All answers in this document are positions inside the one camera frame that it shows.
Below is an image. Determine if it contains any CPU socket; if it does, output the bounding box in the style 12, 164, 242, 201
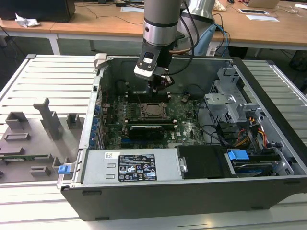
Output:
138, 102, 171, 120

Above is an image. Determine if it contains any white paper sheet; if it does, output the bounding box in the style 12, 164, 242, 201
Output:
120, 6, 145, 13
245, 14, 280, 23

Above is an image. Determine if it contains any grey plastic case latch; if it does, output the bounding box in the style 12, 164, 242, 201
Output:
94, 53, 109, 72

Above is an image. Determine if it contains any grey metal drive cage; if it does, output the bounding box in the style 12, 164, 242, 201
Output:
203, 67, 267, 125

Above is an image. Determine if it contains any green motherboard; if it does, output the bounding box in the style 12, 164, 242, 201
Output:
100, 94, 209, 149

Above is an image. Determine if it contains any graphics card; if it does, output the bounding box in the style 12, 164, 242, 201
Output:
129, 124, 165, 141

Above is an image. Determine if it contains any wooden desk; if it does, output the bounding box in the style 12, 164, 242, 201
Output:
0, 0, 307, 51

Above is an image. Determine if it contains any beige crumpled bag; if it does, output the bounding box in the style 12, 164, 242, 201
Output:
214, 0, 227, 12

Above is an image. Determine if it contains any white framed tablet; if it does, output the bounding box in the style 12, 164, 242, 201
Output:
237, 8, 270, 15

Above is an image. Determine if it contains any black drive bay shroud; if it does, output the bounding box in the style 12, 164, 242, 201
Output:
176, 145, 238, 180

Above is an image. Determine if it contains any silver laptop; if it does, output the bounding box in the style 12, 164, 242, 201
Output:
247, 0, 281, 8

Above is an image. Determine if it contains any hard disk in blue carrier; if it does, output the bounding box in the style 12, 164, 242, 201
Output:
225, 149, 283, 178

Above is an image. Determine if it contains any grey power supply unit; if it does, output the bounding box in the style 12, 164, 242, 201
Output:
81, 148, 180, 184

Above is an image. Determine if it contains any black bag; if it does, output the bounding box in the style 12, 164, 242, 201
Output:
289, 50, 307, 70

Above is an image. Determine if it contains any large black box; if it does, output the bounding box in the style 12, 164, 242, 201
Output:
0, 0, 76, 23

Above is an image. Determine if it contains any black open PC case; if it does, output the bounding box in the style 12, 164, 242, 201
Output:
56, 53, 307, 221

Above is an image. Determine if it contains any crumpled white paper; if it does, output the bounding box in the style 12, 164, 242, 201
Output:
14, 13, 40, 28

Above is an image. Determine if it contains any blue case release latch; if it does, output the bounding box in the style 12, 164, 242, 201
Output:
58, 164, 72, 175

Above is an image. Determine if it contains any grey parts rack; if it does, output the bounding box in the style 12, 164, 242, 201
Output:
0, 97, 87, 184

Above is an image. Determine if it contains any white wrist camera on bracket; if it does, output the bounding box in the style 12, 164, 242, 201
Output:
133, 49, 162, 80

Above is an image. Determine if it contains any blue cable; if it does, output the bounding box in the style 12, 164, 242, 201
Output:
214, 23, 231, 55

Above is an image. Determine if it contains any coloured wire bundle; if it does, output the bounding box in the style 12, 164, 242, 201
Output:
236, 116, 268, 147

